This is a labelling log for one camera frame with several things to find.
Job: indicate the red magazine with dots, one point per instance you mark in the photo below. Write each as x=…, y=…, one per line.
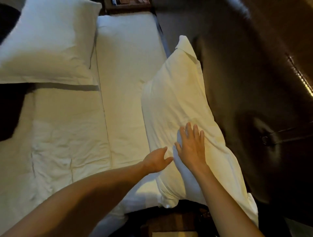
x=133, y=2

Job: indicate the wooden nightstand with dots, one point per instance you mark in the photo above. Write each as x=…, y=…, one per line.
x=129, y=9

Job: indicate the person's left forearm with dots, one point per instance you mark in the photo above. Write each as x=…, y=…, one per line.
x=73, y=207

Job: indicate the person's left hand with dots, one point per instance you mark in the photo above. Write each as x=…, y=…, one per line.
x=156, y=162

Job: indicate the person's right forearm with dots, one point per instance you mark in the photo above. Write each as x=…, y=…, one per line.
x=220, y=202

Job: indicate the white pillow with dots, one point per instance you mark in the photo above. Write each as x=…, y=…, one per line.
x=49, y=44
x=183, y=97

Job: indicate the brown leather headboard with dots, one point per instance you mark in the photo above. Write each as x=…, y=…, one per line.
x=256, y=85

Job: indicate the white bed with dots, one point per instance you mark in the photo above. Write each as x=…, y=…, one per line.
x=127, y=73

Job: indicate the person's right hand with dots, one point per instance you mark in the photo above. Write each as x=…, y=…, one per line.
x=193, y=151

